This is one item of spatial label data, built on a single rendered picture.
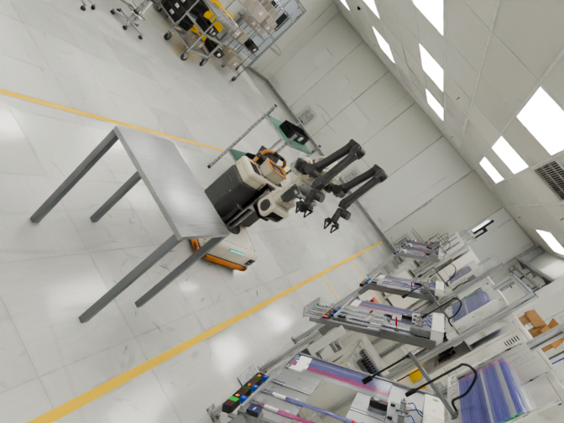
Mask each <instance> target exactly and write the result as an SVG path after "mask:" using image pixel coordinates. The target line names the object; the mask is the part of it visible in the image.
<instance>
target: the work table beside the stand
mask: <svg viewBox="0 0 564 423"><path fill-rule="evenodd" d="M118 140H120V142H121V144H122V145H123V147H124V149H125V150H126V152H127V154H128V156H129V158H130V159H131V160H132V162H133V164H134V166H135V168H136V170H137V171H136V172H135V173H134V174H133V175H132V176H131V177H130V178H129V179H128V180H127V181H126V182H125V183H124V184H123V185H122V186H121V187H120V188H119V189H118V190H117V191H116V192H115V193H114V194H113V195H112V196H111V197H110V198H109V199H108V200H107V201H106V202H105V203H104V204H103V205H102V206H101V207H100V208H99V209H98V210H97V211H96V212H95V213H94V214H93V215H92V216H91V217H90V219H91V222H98V221H99V220H100V219H101V218H102V217H103V216H104V215H105V214H106V213H107V212H108V211H109V210H110V209H111V208H112V207H113V206H114V205H115V204H116V203H117V202H118V201H120V200H121V199H122V198H123V197H124V196H125V195H126V194H127V193H128V192H129V191H130V190H131V189H132V188H133V187H134V186H135V185H136V184H137V183H138V182H139V181H140V180H141V179H142V180H143V181H144V184H145V185H146V186H147V188H148V190H149V192H150V194H151V195H152V197H153V198H154V200H155V202H156V204H157V205H158V207H159V209H160V210H161V212H162V214H163V215H164V218H165V220H166V221H167V222H168V224H169V225H170V228H171V230H172V231H173V233H174V234H173V235H172V236H171V237H170V238H168V239H167V240H166V241H165V242H164V243H163V244H161V245H160V246H159V247H158V248H157V249H155V250H154V251H153V252H152V253H151V254H150V255H149V256H148V257H147V258H146V259H145V260H144V261H142V262H141V263H140V264H139V265H138V266H137V267H135V268H134V269H133V270H132V271H131V272H130V273H128V274H127V275H126V276H125V277H124V278H123V279H121V280H120V281H119V282H118V283H117V284H116V285H114V286H113V287H112V288H111V289H110V290H109V291H108V292H107V293H106V294H105V295H103V296H102V297H101V298H100V299H99V300H98V301H96V302H95V303H94V304H93V305H92V306H91V307H89V308H88V309H87V310H86V311H85V312H84V313H82V314H81V315H80V316H79V317H78V318H79V320H80V322H81V324H82V323H85V322H88V321H89V320H90V319H91V318H92V317H94V316H95V315H96V314H97V313H98V312H99V311H101V310H102V309H103V308H104V307H105V306H107V305H108V304H109V303H110V302H111V301H112V300H114V299H115V298H116V297H117V296H118V295H120V294H121V293H122V292H123V291H124V290H126V289H127V288H128V287H129V286H130V285H131V284H132V283H133V282H134V281H135V280H137V279H138V278H139V277H140V276H141V275H143V274H144V273H145V272H146V271H147V270H149V269H150V268H151V267H152V266H153V265H155V264H156V263H157V262H158V261H159V260H161V259H162V258H163V257H164V256H165V255H166V254H167V253H168V252H169V251H170V250H172V249H173V248H174V247H175V246H176V245H178V244H179V243H180V242H181V241H182V240H188V239H199V238H211V239H210V240H209V241H208V242H207V243H205V244H204V245H203V246H202V247H200V248H199V249H198V250H197V251H195V252H194V253H193V254H192V255H191V256H190V257H189V258H188V259H186V260H185V261H184V262H183V263H182V264H180V265H179V266H178V267H177V268H175V269H174V270H173V271H172V272H170V273H169V274H168V275H167V276H165V277H164V278H163V279H162V280H161V281H160V282H159V283H158V284H156V285H155V286H154V287H153V288H152V289H150V290H149V291H148V292H147V293H145V294H144V295H143V296H142V297H140V298H139V299H138V300H136V301H135V302H134V303H135V305H136V306H137V308H139V307H142V306H143V305H144V304H146V303H147V302H148V301H149V300H151V299H152V298H153V297H154V296H156V295H157V294H158V293H159V292H160V291H161V290H162V289H163V288H165V287H166V286H167V285H169V284H170V283H171V282H172V281H173V280H175V279H176V278H177V277H179V276H180V275H181V274H182V273H184V272H185V271H186V270H187V269H188V268H189V267H190V266H191V265H193V264H194V263H195V262H197V261H198V260H199V259H200V258H202V257H203V256H204V255H205V254H206V253H208V252H209V251H210V250H212V249H213V248H214V247H215V246H217V245H218V244H219V243H220V242H221V241H222V240H223V239H224V238H226V237H227V236H228V235H230V234H231V233H230V232H229V231H228V229H227V227H226V226H225V224H224V222H223V221H222V219H221V218H220V216H219V215H218V213H217V211H216V209H215V208H214V206H213V205H212V203H211V202H210V200H209V199H208V197H207V195H206V193H205V192H204V190H203V189H202V188H201V186H200V184H199V182H198V181H197V179H196V177H195V176H194V175H193V173H192V172H191V169H190V168H189V166H188V165H187V163H186V162H185V160H184V159H183V157H182V155H181V154H180V152H179V150H178V149H177V148H176V146H175V144H174V143H173V141H171V140H168V139H165V138H160V137H156V136H153V135H150V134H146V133H141V132H139V131H135V130H132V129H129V128H124V127H120V126H118V125H116V126H115V128H114V129H113V130H112V131H111V132H110V133H109V134H108V135H107V136H106V137H105V138H104V139H103V140H102V141H101V142H100V143H99V144H98V145H97V146H96V147H95V148H94V149H93V150H92V151H91V152H90V154H89V155H88V156H87V157H86V158H85V159H84V160H83V161H82V162H81V163H80V164H79V165H78V166H77V168H76V169H75V170H74V171H73V172H72V173H71V174H70V175H69V176H68V177H67V178H66V179H65V181H64V182H63V183H62V184H61V185H60V186H59V187H58V188H57V189H56V190H55V191H54V192H53V193H52V195H51V196H50V197H49V198H48V199H47V200H46V201H45V202H44V203H43V204H42V205H41V206H40V207H39V209H38V210H37V211H36V212H35V213H34V214H33V215H32V216H31V217H30V218H31V220H32V222H40V221H41V220H42V219H43V218H44V217H45V216H46V215H47V214H48V213H49V212H50V211H51V210H52V209H53V208H54V207H55V206H56V205H57V204H58V203H59V201H60V200H61V199H62V198H63V197H64V196H65V195H66V194H67V193H68V192H69V191H70V190H71V189H72V188H73V187H74V186H75V185H76V183H77V182H78V181H79V180H80V179H81V178H82V177H83V176H84V175H85V174H86V173H87V172H88V171H89V170H90V169H91V168H92V167H93V166H94V165H95V163H96V162H97V161H98V160H99V159H100V158H101V157H102V156H103V155H104V154H105V153H106V152H107V151H108V150H109V149H110V148H111V147H112V146H113V145H114V144H115V143H116V142H117V141H118Z"/></svg>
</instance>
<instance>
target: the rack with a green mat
mask: <svg viewBox="0 0 564 423"><path fill-rule="evenodd" d="M276 107H277V105H276V104H274V105H273V106H272V107H271V108H270V109H269V110H268V111H267V112H266V113H265V114H264V115H263V116H262V117H261V118H260V119H259V120H258V121H256V122H255V123H254V124H253V125H252V126H251V127H250V128H249V129H248V130H246V131H245V132H244V133H243V134H242V135H241V136H240V137H239V138H237V139H236V140H235V141H234V142H233V143H232V144H231V145H230V146H229V147H228V148H226V149H225V150H224V151H223V152H222V153H221V154H220V155H219V156H218V157H216V158H215V159H214V160H213V161H212V162H211V163H210V164H209V165H208V166H207V167H208V168H209V169H210V168H211V167H212V166H213V165H214V164H215V163H216V162H217V161H218V160H219V159H220V158H221V157H222V156H223V155H225V154H226V153H227V152H228V153H229V154H230V155H231V157H232V159H233V160H234V162H235V163H236V162H237V161H238V160H239V159H240V158H241V157H242V156H244V155H245V154H246V153H244V152H242V151H238V150H236V149H232V147H233V146H235V145H236V144H237V143H238V142H239V141H240V140H241V139H242V138H244V137H245V136H246V135H247V134H248V133H249V132H250V131H251V130H252V129H254V128H255V127H256V126H257V125H258V124H259V123H260V122H261V121H263V120H264V119H265V118H267V120H268V121H269V123H270V124H271V126H272V127H273V129H274V130H275V132H276V133H277V134H278V135H279V137H280V139H279V140H278V141H277V142H276V143H275V144H273V145H272V146H271V147H270V148H269V149H273V148H274V147H275V146H276V145H277V144H279V143H280V142H281V141H283V142H284V144H283V145H282V146H280V147H279V148H278V149H277V150H276V151H275V152H277V153H278V152H280V151H281V150H282V149H283V148H284V147H286V146H289V147H291V148H293V149H297V150H299V151H301V152H303V153H305V154H307V156H306V157H308V158H309V157H310V156H311V155H312V154H314V153H315V152H316V151H317V150H318V149H319V148H320V147H321V146H320V145H318V146H317V147H316V148H315V149H313V150H312V151H310V150H309V149H308V148H307V146H306V145H305V144H304V145H303V144H300V143H298V142H296V141H294V139H295V138H296V137H297V136H299V134H298V133H296V134H295V135H293V136H292V137H291V138H287V137H286V136H285V134H284V132H283V131H282V130H281V128H280V127H279V125H280V124H281V123H282V122H281V121H280V120H278V119H276V118H274V117H271V116H270V115H269V114H270V113H271V112H272V111H273V110H274V109H275V108H276Z"/></svg>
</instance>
